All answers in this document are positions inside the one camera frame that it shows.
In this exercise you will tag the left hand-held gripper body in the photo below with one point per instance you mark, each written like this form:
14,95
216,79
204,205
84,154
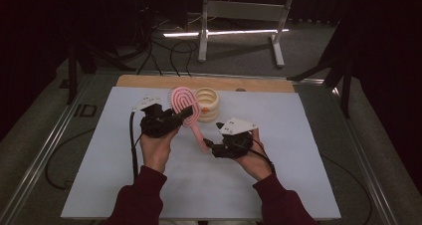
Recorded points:
156,122

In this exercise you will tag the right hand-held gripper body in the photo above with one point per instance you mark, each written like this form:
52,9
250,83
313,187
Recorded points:
235,142

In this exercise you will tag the pink hairbrush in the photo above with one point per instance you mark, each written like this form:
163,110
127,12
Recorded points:
181,99

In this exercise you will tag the cream ribbed cup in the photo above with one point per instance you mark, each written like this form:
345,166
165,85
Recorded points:
209,100

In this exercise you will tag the person's left hand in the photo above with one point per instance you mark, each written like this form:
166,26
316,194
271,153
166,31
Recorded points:
156,152

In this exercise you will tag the person's right hand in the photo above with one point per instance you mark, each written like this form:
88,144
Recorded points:
257,165

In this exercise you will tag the white table mat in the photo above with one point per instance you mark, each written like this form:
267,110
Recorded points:
205,185

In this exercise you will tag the white light strip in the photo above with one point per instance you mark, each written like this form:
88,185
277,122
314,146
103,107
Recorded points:
232,32

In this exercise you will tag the black tripod stand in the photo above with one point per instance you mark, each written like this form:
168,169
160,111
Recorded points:
72,72
346,92

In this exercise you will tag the white metal stand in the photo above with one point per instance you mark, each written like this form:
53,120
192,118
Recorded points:
244,11

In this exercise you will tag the aluminium frame rail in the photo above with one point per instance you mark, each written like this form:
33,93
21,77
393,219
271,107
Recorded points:
365,165
40,155

